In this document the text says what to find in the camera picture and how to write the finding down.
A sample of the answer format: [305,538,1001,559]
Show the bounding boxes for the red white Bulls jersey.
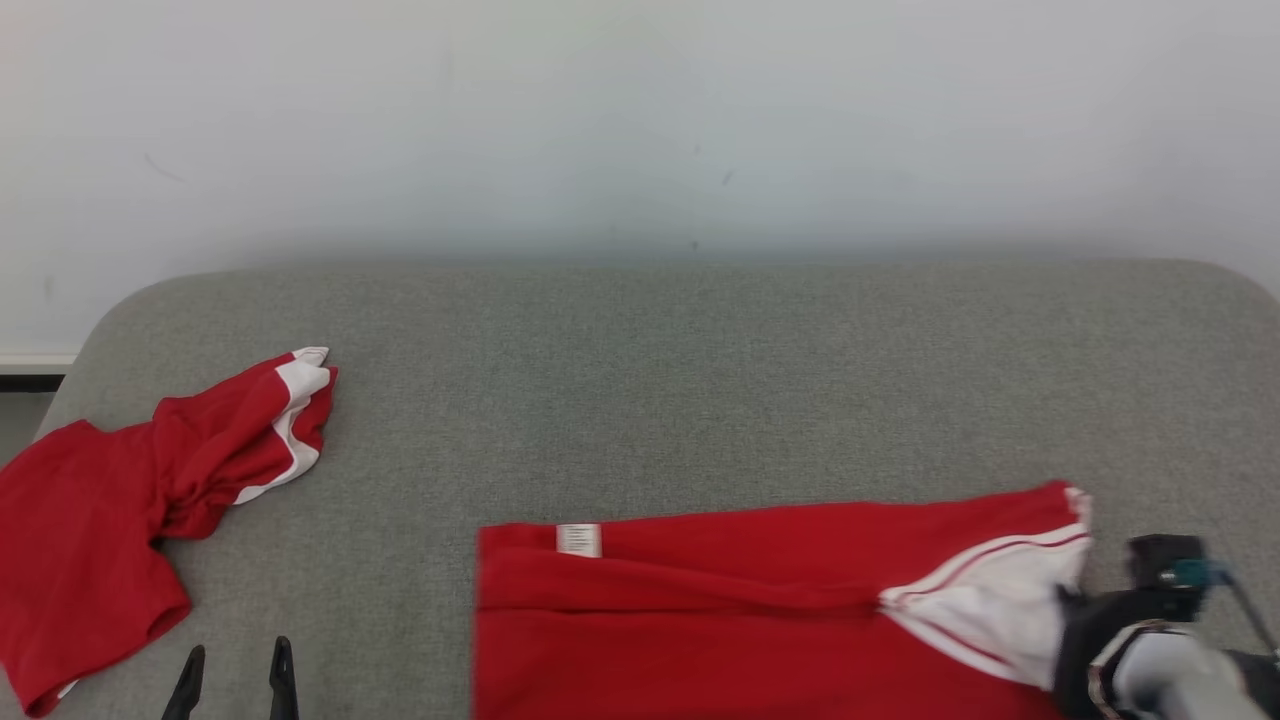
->
[472,482,1096,720]

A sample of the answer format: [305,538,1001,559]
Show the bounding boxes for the black cable with teal plug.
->
[1175,558,1280,656]

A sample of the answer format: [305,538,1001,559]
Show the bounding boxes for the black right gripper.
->
[1052,588,1191,720]

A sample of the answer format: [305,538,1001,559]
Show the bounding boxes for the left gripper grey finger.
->
[160,645,206,720]
[268,636,299,720]

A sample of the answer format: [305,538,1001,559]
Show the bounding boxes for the red shorts with white stripe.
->
[0,346,339,719]

